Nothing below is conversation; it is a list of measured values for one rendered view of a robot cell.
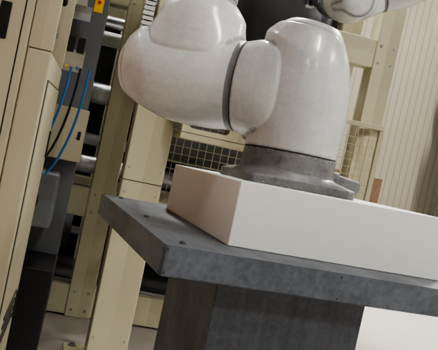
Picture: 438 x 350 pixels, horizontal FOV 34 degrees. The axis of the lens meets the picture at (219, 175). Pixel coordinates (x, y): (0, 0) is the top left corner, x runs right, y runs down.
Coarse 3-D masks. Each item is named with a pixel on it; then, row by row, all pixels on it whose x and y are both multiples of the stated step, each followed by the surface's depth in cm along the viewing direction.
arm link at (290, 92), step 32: (288, 32) 114; (320, 32) 113; (256, 64) 114; (288, 64) 112; (320, 64) 112; (256, 96) 114; (288, 96) 112; (320, 96) 112; (256, 128) 115; (288, 128) 112; (320, 128) 112
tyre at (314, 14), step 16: (240, 0) 216; (256, 0) 213; (272, 0) 213; (288, 0) 214; (256, 16) 213; (272, 16) 213; (288, 16) 214; (304, 16) 215; (320, 16) 216; (256, 32) 213
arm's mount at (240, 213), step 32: (192, 192) 120; (224, 192) 105; (256, 192) 100; (288, 192) 102; (224, 224) 103; (256, 224) 101; (288, 224) 102; (320, 224) 104; (352, 224) 106; (384, 224) 107; (416, 224) 109; (320, 256) 104; (352, 256) 106; (384, 256) 108; (416, 256) 110
